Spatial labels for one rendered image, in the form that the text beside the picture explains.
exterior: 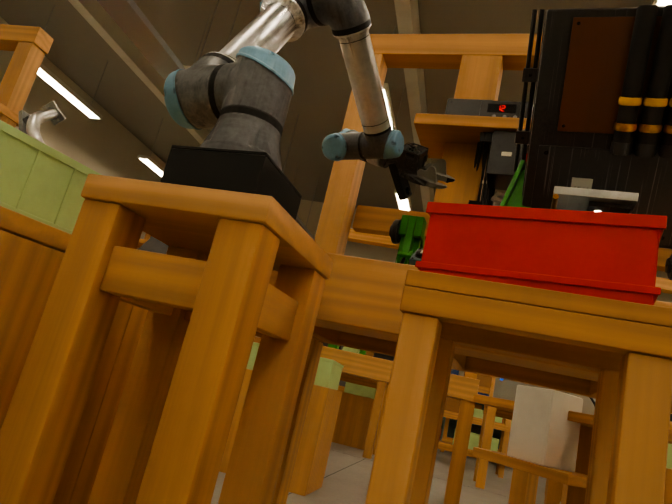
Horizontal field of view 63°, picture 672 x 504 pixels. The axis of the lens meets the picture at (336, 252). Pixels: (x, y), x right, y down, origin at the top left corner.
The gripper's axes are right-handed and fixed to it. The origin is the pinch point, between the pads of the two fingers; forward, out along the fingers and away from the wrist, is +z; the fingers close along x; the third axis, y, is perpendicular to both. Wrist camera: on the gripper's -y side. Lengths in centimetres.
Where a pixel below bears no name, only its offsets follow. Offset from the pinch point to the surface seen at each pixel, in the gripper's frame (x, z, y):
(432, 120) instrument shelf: 27.8, -18.2, 6.5
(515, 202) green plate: -7.7, 20.8, 5.5
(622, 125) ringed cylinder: -7.2, 36.6, 30.4
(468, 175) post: 29.9, -2.5, -8.3
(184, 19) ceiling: 389, -501, -95
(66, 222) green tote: -79, -56, -2
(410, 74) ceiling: 466, -217, -104
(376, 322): -56, 10, -8
